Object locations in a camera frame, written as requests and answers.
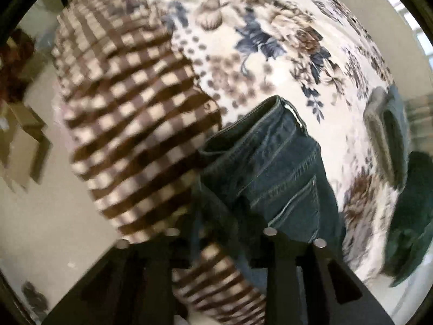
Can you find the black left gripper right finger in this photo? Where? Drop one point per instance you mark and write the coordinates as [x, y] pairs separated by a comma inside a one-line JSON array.
[[307, 284]]

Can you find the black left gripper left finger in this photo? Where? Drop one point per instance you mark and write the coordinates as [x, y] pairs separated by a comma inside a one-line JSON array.
[[130, 284]]

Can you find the dark blue denim jeans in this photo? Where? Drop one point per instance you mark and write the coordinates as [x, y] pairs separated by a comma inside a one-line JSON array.
[[264, 170]]

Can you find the dark green garment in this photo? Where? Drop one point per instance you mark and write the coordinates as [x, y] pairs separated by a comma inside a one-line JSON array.
[[410, 232]]

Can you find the open cardboard box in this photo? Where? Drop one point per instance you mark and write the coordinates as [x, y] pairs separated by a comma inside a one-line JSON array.
[[24, 146]]

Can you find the floral white brown blanket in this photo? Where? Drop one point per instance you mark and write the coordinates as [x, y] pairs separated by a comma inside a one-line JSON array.
[[144, 81]]

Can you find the dark red brown clothes pile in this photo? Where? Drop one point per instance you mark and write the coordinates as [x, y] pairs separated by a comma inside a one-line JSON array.
[[15, 53]]

